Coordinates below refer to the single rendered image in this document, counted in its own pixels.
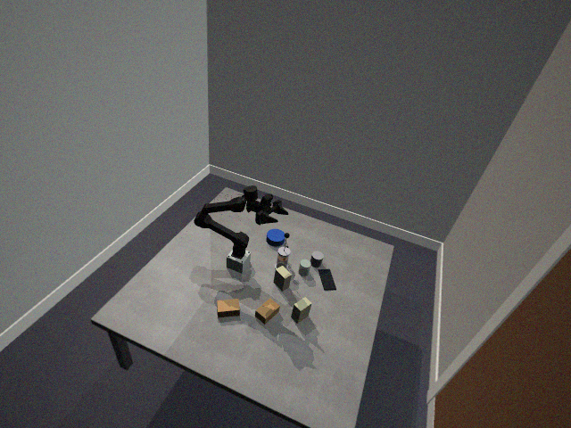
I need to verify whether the blue flat cylinder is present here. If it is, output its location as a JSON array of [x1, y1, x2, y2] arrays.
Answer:
[[266, 229, 285, 247]]

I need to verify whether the brown rectangular block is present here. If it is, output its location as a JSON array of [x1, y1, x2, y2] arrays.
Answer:
[[255, 298, 280, 325], [217, 299, 240, 318]]

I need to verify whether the black flat rectangular mat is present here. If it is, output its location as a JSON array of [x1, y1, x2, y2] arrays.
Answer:
[[319, 269, 336, 291]]

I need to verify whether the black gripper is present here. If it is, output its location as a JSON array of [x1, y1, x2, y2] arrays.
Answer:
[[254, 200, 288, 225]]

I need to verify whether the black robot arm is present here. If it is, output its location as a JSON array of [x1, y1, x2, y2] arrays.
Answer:
[[194, 185, 273, 259]]

